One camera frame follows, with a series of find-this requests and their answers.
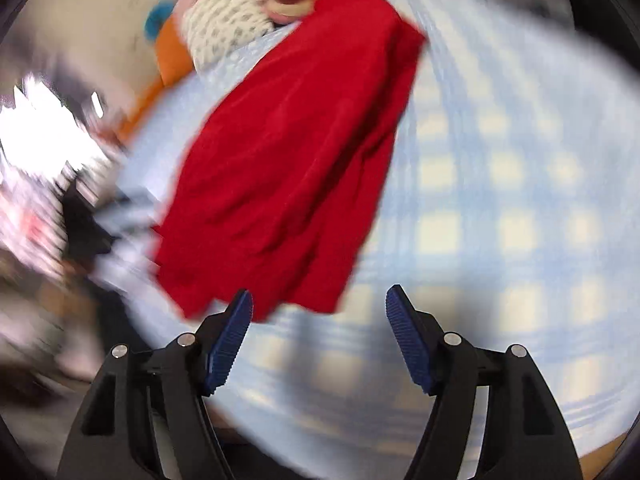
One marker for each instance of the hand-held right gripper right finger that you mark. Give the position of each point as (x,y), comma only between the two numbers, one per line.
(407,345)

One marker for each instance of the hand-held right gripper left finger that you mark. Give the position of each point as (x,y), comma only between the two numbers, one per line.
(230,345)

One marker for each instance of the red sweater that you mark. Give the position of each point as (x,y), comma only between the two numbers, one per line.
(290,160)

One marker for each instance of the blue neck pillow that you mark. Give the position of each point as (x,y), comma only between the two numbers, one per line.
(157,20)

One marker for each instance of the floral white pillow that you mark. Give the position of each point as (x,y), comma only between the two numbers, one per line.
(225,20)

